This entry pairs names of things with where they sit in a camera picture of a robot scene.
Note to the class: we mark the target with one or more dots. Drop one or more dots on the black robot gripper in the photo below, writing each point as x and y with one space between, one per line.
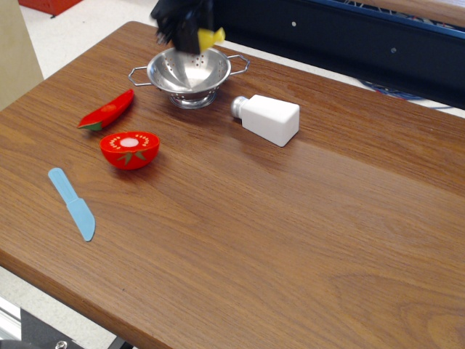
193 15

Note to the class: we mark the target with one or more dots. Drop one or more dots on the yellow toy banana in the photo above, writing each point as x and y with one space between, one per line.
208 38

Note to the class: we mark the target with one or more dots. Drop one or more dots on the small steel colander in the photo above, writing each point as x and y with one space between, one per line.
190 81

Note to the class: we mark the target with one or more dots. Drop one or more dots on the red toy chili pepper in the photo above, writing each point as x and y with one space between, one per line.
107 114

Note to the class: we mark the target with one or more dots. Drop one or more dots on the red toy tomato half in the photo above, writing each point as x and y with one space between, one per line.
130 150

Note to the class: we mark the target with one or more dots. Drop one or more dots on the red plastic crate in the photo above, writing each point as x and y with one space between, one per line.
51 7

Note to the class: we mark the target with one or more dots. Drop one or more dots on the white salt shaker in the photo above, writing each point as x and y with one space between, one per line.
274 120

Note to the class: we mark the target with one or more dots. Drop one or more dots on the beige cabinet side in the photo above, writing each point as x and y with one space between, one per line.
20 70

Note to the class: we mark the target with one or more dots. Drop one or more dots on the light blue toy knife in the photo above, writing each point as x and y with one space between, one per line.
77 207

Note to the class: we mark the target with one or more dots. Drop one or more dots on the black metal frame rail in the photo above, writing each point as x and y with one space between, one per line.
363 42

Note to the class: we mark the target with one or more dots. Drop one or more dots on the aluminium frame with screw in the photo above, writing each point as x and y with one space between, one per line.
21 329

